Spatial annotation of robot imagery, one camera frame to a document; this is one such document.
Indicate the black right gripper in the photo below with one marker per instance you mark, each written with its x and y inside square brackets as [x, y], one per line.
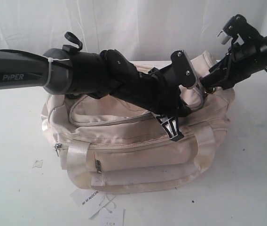
[235, 67]

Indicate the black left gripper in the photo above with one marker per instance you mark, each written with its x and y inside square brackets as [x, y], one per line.
[166, 99]

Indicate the beige fabric duffel bag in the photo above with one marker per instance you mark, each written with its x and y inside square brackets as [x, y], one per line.
[115, 147]

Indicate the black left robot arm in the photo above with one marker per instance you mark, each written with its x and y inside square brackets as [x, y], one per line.
[70, 71]

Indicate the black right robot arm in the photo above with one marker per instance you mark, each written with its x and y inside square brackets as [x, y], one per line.
[259, 56]

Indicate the white square hang tag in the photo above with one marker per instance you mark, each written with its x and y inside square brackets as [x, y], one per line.
[111, 216]

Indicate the white brand hang tag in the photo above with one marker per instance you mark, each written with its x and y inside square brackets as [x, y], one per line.
[87, 198]

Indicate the clear plastic scrap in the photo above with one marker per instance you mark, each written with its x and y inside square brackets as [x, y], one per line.
[38, 164]

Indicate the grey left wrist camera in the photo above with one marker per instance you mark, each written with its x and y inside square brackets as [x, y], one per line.
[183, 69]

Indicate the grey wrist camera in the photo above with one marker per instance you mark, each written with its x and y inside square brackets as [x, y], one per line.
[237, 26]
[183, 69]

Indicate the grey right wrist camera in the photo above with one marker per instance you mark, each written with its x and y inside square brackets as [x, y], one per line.
[237, 26]

